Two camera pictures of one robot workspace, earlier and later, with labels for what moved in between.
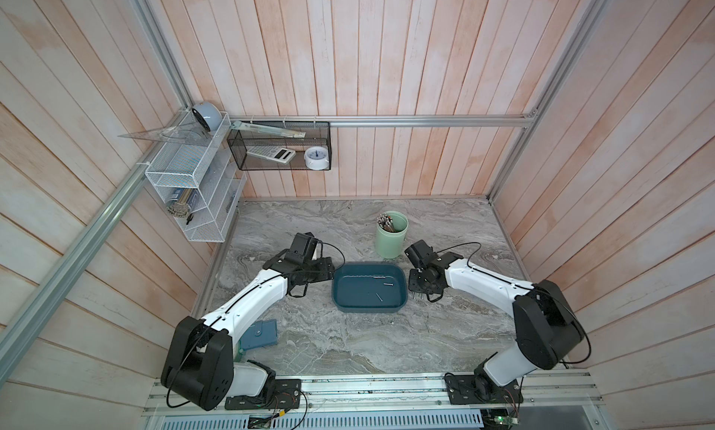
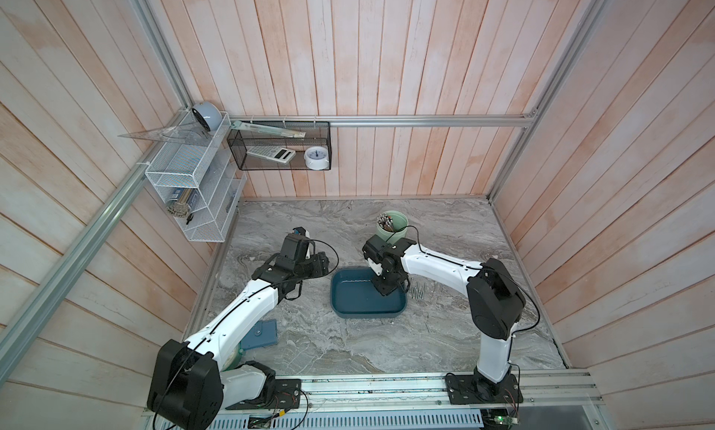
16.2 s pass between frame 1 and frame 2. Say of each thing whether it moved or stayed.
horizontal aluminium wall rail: stayed
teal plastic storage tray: stayed
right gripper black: moved
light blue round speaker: stayed
